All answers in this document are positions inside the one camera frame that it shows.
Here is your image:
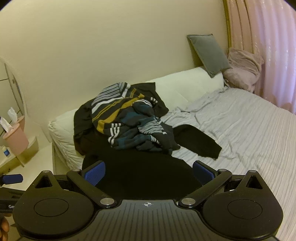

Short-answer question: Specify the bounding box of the striped bed sheet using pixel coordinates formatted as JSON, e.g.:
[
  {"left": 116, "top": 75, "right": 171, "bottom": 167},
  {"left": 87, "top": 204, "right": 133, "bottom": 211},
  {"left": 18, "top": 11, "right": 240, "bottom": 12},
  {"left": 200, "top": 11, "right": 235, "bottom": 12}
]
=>
[{"left": 159, "top": 87, "right": 296, "bottom": 241}]

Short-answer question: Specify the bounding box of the pink curtain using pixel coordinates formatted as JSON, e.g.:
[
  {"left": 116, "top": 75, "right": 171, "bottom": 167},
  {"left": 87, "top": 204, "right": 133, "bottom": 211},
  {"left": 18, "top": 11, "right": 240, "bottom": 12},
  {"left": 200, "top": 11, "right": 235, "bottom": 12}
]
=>
[{"left": 225, "top": 0, "right": 296, "bottom": 116}]

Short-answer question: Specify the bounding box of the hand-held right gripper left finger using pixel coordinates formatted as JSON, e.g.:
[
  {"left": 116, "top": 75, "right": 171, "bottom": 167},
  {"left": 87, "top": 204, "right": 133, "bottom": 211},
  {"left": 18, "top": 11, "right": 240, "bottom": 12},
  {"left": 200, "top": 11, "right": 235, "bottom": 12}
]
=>
[{"left": 34, "top": 161, "right": 116, "bottom": 209}]

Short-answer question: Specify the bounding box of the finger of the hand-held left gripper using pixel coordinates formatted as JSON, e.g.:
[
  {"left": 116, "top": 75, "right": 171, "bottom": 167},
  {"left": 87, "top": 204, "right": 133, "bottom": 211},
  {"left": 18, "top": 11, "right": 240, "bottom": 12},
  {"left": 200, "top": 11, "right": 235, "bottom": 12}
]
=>
[{"left": 0, "top": 174, "right": 24, "bottom": 186}]

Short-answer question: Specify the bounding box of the grey pillow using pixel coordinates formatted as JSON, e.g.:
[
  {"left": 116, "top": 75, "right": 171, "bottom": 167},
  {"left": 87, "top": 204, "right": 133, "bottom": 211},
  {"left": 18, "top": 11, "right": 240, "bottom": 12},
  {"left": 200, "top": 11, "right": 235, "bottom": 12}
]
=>
[{"left": 187, "top": 34, "right": 231, "bottom": 78}]

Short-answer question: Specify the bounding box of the dark grey garment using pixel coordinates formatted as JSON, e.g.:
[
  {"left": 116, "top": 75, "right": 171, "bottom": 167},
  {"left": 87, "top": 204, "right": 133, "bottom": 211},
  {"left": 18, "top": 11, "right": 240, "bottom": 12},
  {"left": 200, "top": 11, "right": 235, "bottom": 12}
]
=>
[{"left": 73, "top": 82, "right": 170, "bottom": 156}]

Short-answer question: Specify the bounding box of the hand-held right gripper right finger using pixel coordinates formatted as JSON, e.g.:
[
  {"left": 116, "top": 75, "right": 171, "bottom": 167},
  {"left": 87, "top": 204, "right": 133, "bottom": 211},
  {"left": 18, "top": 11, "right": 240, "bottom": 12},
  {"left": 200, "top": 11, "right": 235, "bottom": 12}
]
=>
[{"left": 179, "top": 161, "right": 263, "bottom": 209}]

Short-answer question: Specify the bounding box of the pink tissue box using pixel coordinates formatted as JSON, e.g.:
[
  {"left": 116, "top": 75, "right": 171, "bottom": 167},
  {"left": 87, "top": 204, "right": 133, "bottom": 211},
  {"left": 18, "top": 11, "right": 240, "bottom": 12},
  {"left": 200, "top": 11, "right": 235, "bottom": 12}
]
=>
[{"left": 0, "top": 116, "right": 29, "bottom": 155}]

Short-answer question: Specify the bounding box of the black garment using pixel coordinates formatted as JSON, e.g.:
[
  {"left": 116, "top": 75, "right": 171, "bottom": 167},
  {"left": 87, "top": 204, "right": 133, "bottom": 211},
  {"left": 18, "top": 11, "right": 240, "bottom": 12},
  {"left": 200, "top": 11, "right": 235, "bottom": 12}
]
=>
[{"left": 82, "top": 125, "right": 222, "bottom": 202}]

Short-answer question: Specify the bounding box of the white pillow roll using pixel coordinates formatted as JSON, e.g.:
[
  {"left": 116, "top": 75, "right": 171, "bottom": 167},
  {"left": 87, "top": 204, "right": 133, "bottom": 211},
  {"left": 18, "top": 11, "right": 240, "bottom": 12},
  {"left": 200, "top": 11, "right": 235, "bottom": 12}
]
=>
[{"left": 48, "top": 67, "right": 225, "bottom": 176}]

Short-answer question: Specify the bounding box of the striped knit sweater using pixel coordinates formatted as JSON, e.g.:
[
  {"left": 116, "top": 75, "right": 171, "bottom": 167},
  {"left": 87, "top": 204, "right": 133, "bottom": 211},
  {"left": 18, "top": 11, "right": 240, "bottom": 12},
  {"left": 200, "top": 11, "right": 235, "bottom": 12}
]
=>
[{"left": 91, "top": 82, "right": 181, "bottom": 155}]

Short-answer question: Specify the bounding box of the pink pillow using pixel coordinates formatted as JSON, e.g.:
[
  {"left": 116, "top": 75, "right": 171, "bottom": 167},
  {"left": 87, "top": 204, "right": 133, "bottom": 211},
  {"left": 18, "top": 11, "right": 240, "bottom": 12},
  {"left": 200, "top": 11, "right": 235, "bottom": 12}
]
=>
[{"left": 222, "top": 47, "right": 264, "bottom": 92}]

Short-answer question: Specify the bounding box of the white bedside table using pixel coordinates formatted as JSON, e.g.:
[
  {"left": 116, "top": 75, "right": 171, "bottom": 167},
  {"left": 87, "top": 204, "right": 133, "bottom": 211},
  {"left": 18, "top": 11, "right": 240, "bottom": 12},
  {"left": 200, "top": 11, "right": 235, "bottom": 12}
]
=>
[{"left": 0, "top": 136, "right": 54, "bottom": 193}]

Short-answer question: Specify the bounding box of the round mirror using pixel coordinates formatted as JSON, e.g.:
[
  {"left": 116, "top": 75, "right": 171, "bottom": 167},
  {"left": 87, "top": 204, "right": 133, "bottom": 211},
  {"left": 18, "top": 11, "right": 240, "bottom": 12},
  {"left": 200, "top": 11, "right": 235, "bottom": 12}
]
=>
[{"left": 0, "top": 57, "right": 26, "bottom": 117}]

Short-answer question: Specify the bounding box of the person's left hand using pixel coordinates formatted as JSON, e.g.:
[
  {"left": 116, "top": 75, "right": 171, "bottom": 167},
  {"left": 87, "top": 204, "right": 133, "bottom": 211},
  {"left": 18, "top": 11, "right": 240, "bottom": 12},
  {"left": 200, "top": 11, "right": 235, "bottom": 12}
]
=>
[{"left": 0, "top": 215, "right": 10, "bottom": 240}]

